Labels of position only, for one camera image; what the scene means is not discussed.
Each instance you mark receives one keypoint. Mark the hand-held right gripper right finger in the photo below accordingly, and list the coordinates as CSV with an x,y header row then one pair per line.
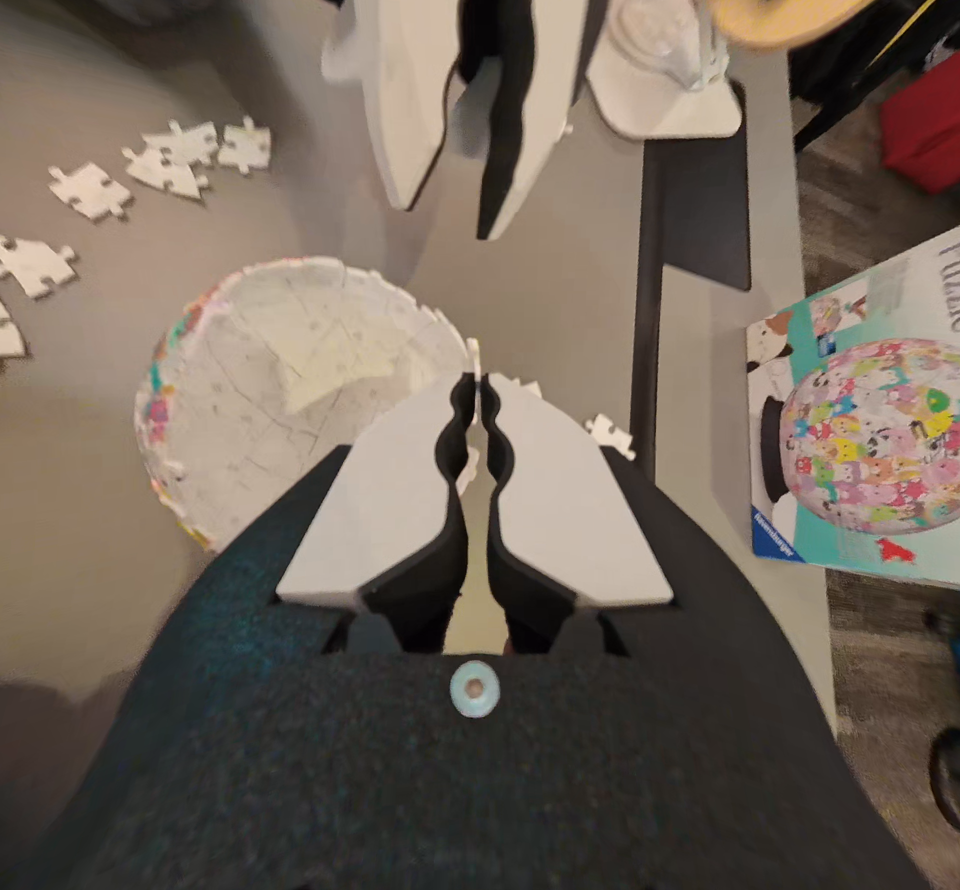
x,y
578,530

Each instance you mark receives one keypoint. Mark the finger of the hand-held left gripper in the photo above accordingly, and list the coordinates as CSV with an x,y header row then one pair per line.
x,y
540,80
405,65

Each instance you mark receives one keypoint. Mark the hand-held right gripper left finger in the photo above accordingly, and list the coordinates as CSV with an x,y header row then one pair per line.
x,y
375,530

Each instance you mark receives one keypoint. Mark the colourful puzzle ball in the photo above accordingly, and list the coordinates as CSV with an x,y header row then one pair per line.
x,y
300,365

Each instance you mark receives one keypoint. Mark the single colourful puzzle piece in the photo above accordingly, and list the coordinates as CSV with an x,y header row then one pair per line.
x,y
474,365

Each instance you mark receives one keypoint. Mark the single white puzzle piece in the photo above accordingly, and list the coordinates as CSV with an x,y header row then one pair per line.
x,y
609,434

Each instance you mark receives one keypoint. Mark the two joined white puzzle pieces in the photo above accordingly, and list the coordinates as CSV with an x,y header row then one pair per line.
x,y
521,385

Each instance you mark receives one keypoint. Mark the row of white puzzle pieces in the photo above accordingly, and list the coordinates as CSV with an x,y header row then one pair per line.
x,y
173,158

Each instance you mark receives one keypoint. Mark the colourful puzzle box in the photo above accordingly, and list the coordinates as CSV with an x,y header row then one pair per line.
x,y
870,425

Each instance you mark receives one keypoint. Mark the white desk stand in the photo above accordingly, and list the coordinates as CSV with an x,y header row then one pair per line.
x,y
660,80

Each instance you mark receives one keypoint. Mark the black flat panel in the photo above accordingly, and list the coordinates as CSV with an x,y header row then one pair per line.
x,y
698,200

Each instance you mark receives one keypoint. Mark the red cloth bag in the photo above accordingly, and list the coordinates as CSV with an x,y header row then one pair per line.
x,y
927,125

